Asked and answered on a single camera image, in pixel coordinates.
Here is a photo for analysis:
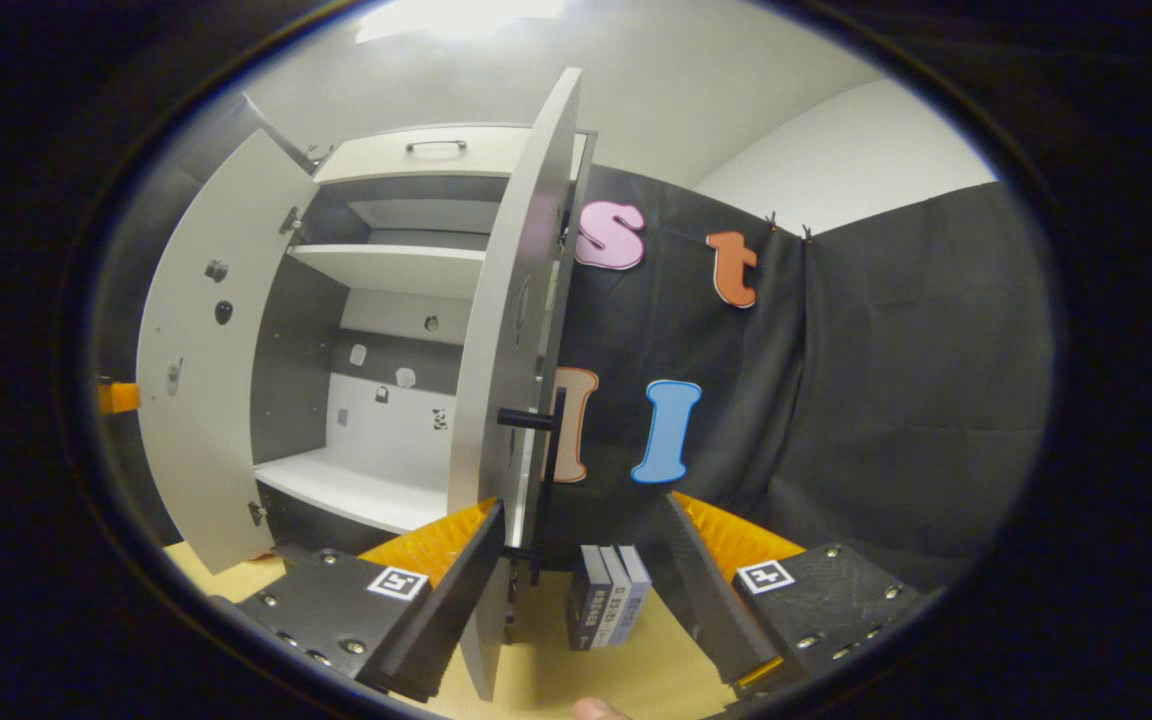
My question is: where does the white cabinet door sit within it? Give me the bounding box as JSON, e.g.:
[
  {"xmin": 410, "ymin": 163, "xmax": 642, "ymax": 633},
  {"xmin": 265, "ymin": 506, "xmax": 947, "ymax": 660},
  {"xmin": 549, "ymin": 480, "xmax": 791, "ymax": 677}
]
[
  {"xmin": 134, "ymin": 128, "xmax": 322, "ymax": 576},
  {"xmin": 446, "ymin": 66, "xmax": 599, "ymax": 703}
]

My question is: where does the grey book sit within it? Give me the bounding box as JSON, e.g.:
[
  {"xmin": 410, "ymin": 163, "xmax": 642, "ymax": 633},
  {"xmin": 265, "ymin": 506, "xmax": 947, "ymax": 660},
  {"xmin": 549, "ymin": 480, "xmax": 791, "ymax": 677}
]
[{"xmin": 591, "ymin": 545, "xmax": 634, "ymax": 649}]

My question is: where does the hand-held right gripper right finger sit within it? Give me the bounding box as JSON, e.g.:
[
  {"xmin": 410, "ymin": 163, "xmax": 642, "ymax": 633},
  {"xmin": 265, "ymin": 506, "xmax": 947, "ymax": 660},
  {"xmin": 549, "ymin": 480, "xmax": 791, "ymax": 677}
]
[{"xmin": 664, "ymin": 490, "xmax": 937, "ymax": 701}]

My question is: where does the light blue book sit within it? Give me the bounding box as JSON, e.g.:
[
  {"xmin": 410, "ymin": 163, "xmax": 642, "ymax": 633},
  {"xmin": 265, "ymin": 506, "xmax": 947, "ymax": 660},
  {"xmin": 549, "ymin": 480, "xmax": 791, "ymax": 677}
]
[{"xmin": 611, "ymin": 543, "xmax": 653, "ymax": 646}]

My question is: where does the white cabinet shelf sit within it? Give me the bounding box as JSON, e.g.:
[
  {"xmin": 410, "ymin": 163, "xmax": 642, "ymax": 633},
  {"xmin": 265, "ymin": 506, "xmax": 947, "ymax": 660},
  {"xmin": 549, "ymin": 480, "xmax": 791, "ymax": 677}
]
[
  {"xmin": 253, "ymin": 447, "xmax": 452, "ymax": 536},
  {"xmin": 286, "ymin": 243, "xmax": 487, "ymax": 301}
]

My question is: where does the grey and white cabinet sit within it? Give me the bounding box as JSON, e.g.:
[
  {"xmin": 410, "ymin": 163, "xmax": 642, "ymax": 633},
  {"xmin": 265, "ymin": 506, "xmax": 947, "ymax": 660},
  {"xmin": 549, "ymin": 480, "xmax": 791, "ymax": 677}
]
[{"xmin": 249, "ymin": 122, "xmax": 599, "ymax": 591}]

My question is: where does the black door handle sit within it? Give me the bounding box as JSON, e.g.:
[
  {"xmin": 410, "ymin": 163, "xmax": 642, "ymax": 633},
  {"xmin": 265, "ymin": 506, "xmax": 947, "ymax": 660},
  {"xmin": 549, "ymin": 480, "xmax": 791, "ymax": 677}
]
[{"xmin": 496, "ymin": 385, "xmax": 569, "ymax": 586}]

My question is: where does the dark blue book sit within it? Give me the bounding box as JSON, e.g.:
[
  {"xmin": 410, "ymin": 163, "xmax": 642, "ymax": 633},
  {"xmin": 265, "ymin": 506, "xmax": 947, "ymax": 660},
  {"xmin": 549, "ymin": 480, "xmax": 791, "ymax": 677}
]
[{"xmin": 568, "ymin": 545, "xmax": 615, "ymax": 653}]

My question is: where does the ceiling light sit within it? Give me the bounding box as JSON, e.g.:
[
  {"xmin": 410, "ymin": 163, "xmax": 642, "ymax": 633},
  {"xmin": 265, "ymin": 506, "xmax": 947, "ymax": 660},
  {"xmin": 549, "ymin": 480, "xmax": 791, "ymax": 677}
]
[{"xmin": 354, "ymin": 0, "xmax": 569, "ymax": 46}]

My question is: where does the white cabinet drawer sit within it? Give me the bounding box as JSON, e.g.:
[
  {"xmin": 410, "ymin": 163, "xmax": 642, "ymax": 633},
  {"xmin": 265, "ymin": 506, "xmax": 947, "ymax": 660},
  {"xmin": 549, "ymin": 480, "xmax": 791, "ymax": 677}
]
[{"xmin": 314, "ymin": 124, "xmax": 587, "ymax": 186}]

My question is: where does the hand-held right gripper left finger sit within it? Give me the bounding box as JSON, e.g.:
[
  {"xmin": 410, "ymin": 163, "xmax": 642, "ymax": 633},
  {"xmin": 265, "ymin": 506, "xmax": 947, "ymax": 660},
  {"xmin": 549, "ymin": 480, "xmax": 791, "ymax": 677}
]
[{"xmin": 236, "ymin": 498, "xmax": 507, "ymax": 703}]

